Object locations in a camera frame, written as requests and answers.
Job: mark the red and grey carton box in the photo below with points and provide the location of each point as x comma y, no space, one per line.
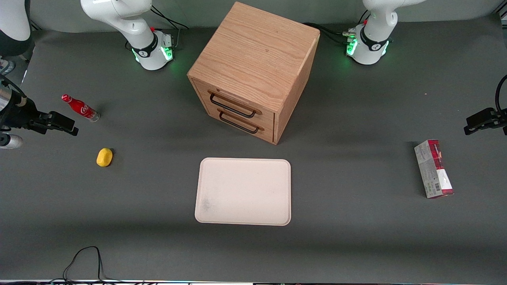
433,168

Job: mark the red coke bottle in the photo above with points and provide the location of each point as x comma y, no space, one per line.
81,108

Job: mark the wooden drawer cabinet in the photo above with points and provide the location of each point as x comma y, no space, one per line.
257,59

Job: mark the yellow lemon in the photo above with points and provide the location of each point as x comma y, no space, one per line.
104,157

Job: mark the cream rectangular tray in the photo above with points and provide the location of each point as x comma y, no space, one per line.
243,192

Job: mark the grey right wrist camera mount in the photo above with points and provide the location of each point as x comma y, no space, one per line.
10,141

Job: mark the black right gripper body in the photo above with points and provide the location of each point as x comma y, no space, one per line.
18,115

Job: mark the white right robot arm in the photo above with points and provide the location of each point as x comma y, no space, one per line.
136,27

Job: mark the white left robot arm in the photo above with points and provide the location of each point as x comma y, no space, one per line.
372,39

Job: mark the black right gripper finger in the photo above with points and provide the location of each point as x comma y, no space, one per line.
59,130
63,118

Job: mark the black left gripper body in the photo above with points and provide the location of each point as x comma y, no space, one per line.
500,118

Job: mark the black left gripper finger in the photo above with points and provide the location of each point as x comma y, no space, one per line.
481,116
477,128

